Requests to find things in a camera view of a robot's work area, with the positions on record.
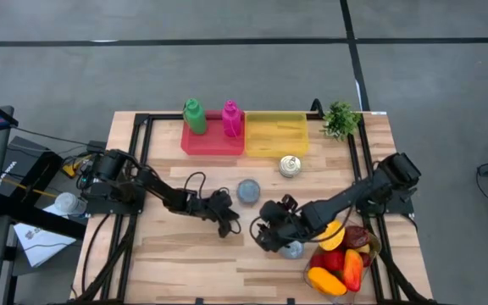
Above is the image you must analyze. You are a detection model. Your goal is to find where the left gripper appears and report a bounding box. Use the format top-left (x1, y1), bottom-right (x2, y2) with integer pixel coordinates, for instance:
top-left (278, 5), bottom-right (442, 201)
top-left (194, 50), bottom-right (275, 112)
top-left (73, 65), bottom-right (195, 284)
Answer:
top-left (192, 190), bottom-right (241, 239)

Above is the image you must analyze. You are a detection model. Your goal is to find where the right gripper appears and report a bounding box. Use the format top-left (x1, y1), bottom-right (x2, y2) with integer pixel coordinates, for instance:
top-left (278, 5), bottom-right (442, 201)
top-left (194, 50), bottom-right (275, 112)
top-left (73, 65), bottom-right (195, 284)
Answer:
top-left (251, 195), bottom-right (313, 254)

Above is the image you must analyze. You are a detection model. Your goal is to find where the blue albacore tuna can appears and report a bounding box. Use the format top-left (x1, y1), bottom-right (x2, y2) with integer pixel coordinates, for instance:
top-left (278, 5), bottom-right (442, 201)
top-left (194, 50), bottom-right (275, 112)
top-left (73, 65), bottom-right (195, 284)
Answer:
top-left (236, 178), bottom-right (262, 205)

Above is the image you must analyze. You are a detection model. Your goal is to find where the yellow plastic starfruit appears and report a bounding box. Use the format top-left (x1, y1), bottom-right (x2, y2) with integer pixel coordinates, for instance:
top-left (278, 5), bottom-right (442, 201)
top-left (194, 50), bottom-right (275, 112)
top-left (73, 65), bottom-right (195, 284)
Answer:
top-left (318, 219), bottom-right (347, 252)

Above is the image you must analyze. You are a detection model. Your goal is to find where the yellow orange plastic mango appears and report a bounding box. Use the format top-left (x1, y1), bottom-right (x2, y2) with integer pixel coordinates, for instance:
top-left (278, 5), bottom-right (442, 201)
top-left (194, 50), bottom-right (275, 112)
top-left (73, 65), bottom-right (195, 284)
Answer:
top-left (307, 266), bottom-right (349, 297)

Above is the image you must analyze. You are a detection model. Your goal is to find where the dark maroon plastic fruit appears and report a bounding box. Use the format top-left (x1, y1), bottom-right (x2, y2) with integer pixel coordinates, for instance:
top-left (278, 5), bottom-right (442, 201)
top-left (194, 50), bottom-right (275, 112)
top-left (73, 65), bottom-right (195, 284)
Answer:
top-left (341, 225), bottom-right (371, 250)

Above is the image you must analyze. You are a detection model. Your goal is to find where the red orange plastic mango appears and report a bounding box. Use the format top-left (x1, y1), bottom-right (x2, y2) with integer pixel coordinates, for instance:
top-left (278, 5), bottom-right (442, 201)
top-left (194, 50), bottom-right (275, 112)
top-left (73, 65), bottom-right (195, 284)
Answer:
top-left (341, 248), bottom-right (364, 293)

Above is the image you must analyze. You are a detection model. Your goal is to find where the pink plastic sports bottle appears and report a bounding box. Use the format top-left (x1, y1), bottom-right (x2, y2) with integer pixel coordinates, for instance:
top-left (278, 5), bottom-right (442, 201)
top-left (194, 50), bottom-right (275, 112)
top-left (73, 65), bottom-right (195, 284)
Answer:
top-left (221, 100), bottom-right (243, 138)

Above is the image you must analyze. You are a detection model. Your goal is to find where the red circle hook tuna can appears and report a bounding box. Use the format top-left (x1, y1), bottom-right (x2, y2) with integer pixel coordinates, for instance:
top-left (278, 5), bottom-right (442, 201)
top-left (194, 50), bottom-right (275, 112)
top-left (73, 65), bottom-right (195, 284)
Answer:
top-left (278, 240), bottom-right (305, 260)

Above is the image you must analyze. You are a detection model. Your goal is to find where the white red label tuna can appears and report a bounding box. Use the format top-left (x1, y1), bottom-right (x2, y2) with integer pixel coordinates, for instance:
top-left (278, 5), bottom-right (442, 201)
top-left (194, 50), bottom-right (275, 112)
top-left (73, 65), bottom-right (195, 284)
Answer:
top-left (279, 154), bottom-right (302, 179)

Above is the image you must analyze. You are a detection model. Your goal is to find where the pink plastic tray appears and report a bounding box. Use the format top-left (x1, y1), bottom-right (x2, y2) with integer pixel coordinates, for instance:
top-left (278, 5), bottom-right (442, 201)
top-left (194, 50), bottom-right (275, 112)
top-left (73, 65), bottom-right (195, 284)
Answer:
top-left (180, 110), bottom-right (247, 157)

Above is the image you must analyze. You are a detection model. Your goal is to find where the yellow plastic tray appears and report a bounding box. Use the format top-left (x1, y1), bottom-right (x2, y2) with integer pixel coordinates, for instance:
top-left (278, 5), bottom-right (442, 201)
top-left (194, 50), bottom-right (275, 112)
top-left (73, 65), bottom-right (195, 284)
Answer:
top-left (244, 111), bottom-right (311, 158)

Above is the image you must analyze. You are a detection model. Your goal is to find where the clear plastic container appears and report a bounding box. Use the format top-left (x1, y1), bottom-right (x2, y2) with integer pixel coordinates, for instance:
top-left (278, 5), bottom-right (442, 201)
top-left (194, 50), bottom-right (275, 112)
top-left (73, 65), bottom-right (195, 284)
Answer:
top-left (302, 219), bottom-right (383, 304)

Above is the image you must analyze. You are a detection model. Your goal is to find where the green plastic sports bottle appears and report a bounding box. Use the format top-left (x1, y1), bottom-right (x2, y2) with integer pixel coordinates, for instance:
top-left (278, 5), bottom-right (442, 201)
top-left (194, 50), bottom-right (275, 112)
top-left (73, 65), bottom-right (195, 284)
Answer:
top-left (182, 97), bottom-right (208, 136)

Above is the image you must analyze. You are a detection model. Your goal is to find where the green plant in white pot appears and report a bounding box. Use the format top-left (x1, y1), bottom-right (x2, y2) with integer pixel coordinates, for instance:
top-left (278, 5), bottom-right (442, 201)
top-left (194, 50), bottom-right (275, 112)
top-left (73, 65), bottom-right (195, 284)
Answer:
top-left (319, 100), bottom-right (363, 142)

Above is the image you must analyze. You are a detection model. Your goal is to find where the white paper sheet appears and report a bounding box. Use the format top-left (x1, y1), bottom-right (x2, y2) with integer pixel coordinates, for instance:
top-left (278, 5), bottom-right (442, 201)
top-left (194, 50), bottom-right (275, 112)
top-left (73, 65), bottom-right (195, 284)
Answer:
top-left (14, 204), bottom-right (78, 269)

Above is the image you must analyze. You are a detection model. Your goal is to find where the black case white lettering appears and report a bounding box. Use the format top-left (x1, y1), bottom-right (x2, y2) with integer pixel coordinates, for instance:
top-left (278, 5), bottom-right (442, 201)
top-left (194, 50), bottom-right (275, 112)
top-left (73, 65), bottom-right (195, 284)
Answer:
top-left (0, 135), bottom-right (65, 198)

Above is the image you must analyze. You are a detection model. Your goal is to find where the black aluminium table frame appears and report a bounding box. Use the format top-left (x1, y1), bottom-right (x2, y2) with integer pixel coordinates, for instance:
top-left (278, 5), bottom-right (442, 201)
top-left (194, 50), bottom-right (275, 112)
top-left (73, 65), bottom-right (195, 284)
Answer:
top-left (72, 97), bottom-right (440, 305)

